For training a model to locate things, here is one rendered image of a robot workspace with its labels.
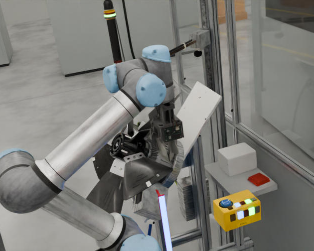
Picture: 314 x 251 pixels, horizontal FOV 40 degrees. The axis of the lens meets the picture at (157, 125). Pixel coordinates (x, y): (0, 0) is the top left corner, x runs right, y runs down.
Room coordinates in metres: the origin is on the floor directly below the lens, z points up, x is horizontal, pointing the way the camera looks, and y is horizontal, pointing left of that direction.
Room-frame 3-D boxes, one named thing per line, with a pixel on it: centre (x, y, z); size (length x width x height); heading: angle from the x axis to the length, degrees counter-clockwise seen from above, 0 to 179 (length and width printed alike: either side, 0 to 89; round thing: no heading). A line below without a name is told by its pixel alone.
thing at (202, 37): (2.18, -0.28, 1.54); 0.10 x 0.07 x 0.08; 141
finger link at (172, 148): (1.19, -0.04, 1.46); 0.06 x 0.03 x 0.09; 16
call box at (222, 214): (1.42, -0.27, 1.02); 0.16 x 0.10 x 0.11; 106
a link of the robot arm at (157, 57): (1.18, -0.02, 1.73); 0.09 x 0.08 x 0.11; 113
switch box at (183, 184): (2.00, -0.14, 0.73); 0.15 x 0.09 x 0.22; 106
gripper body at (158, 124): (1.18, -0.03, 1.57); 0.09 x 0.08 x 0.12; 16
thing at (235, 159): (2.03, -0.39, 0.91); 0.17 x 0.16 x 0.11; 106
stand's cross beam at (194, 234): (1.88, -0.06, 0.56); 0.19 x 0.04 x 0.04; 106
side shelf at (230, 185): (1.95, -0.38, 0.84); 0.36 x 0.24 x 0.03; 16
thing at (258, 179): (1.87, -0.47, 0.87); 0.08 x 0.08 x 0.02; 22
